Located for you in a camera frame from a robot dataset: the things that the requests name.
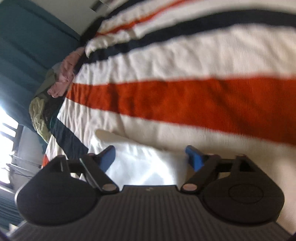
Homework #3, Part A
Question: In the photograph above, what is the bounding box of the dark wall switch panel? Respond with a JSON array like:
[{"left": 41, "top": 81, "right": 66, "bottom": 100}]
[{"left": 90, "top": 0, "right": 112, "bottom": 12}]

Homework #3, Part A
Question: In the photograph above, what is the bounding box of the pink garment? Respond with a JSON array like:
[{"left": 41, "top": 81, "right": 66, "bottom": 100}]
[{"left": 48, "top": 47, "right": 85, "bottom": 98}]

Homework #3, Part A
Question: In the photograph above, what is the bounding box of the white track jacket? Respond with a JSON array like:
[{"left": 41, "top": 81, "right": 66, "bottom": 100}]
[{"left": 89, "top": 130, "right": 194, "bottom": 188}]

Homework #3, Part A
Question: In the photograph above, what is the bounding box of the olive green garment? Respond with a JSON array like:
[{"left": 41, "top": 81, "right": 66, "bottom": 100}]
[{"left": 34, "top": 69, "right": 56, "bottom": 99}]

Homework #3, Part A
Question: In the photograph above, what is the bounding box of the right teal curtain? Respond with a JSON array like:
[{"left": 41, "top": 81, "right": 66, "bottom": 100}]
[{"left": 1, "top": 1, "right": 80, "bottom": 129}]

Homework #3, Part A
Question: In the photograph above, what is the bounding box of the striped bed blanket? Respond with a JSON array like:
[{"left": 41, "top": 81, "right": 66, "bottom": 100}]
[{"left": 41, "top": 0, "right": 296, "bottom": 235}]

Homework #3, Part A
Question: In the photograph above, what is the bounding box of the yellow-green knit blanket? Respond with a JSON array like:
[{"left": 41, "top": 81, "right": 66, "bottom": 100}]
[{"left": 29, "top": 97, "right": 52, "bottom": 144}]

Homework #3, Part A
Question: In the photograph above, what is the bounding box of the window with dark frame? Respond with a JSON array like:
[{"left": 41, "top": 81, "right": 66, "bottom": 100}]
[{"left": 0, "top": 108, "right": 23, "bottom": 185}]

